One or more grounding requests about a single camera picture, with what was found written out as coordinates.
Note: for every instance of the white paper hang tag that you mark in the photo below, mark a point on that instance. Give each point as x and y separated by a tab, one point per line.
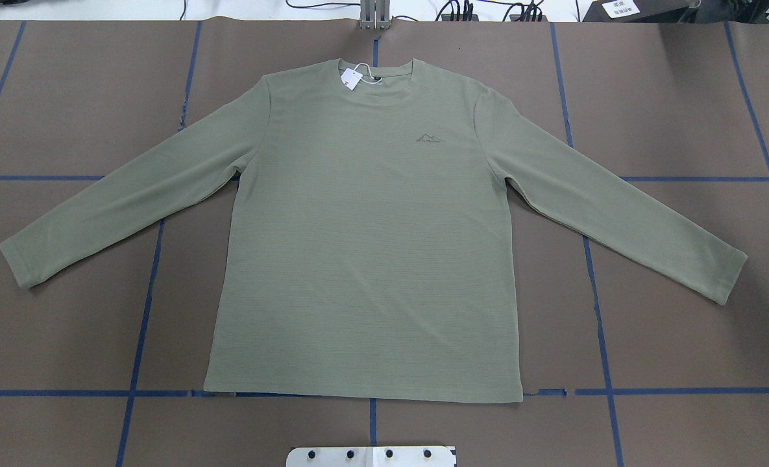
350	78

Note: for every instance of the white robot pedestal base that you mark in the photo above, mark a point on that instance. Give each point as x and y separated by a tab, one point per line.
373	456

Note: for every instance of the olive green long-sleeve shirt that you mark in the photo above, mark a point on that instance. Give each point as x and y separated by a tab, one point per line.
370	245

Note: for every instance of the black device with label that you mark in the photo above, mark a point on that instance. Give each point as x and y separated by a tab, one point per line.
638	11

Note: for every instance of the grey aluminium frame post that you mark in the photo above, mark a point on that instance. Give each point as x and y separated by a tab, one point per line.
375	14

